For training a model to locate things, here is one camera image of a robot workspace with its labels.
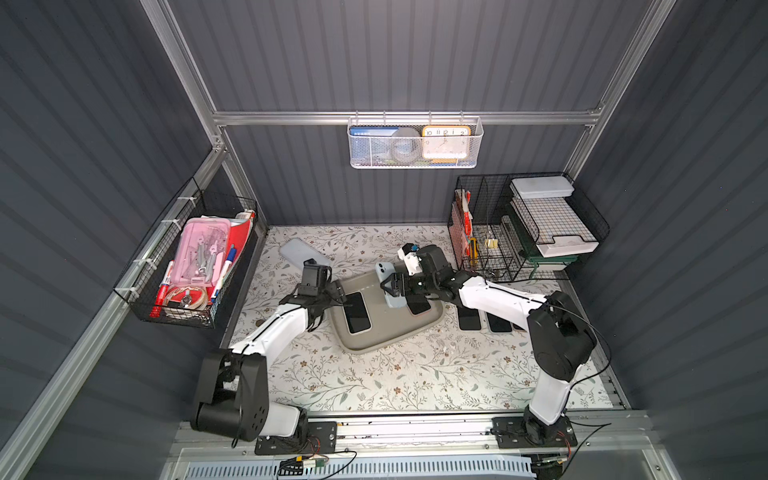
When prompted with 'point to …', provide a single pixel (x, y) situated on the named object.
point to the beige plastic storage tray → (390, 326)
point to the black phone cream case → (356, 314)
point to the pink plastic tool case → (200, 251)
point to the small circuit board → (320, 462)
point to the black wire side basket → (146, 281)
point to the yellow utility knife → (474, 251)
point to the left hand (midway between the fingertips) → (332, 291)
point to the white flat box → (538, 187)
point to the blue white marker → (230, 258)
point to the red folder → (238, 236)
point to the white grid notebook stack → (554, 225)
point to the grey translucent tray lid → (297, 251)
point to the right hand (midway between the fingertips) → (396, 280)
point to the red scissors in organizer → (467, 220)
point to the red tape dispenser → (192, 297)
